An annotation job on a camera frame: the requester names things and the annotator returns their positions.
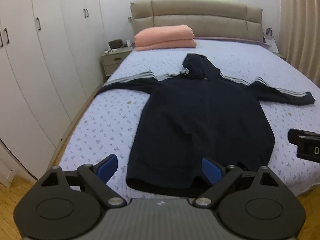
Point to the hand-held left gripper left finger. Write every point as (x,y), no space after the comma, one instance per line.
(108,168)

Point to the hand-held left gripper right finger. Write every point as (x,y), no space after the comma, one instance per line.
(211,171)

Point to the navy striped hooded jacket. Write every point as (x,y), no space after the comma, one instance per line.
(200,117)

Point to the bed with floral bedspread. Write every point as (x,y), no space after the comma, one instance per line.
(112,120)

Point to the beige nightstand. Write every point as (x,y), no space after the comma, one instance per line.
(112,61)

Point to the white wardrobe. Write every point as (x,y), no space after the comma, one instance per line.
(37,67)

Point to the beige curtain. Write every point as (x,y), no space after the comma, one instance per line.
(300,25)

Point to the dark clutter on nightstand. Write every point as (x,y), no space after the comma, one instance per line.
(115,44)

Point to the pink folded blanket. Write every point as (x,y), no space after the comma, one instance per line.
(163,33)
(172,45)

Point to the beige padded headboard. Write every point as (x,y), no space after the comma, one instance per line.
(200,15)

